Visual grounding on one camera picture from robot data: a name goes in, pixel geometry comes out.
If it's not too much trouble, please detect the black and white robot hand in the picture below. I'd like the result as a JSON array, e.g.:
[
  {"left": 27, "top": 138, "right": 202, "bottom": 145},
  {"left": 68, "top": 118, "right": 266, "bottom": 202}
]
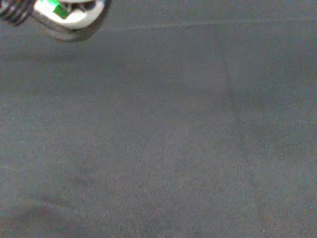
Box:
[{"left": 0, "top": 0, "right": 111, "bottom": 43}]

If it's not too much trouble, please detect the black bench cloth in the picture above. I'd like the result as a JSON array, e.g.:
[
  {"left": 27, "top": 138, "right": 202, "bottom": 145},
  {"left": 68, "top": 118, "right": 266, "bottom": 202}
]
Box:
[{"left": 0, "top": 0, "right": 317, "bottom": 238}]

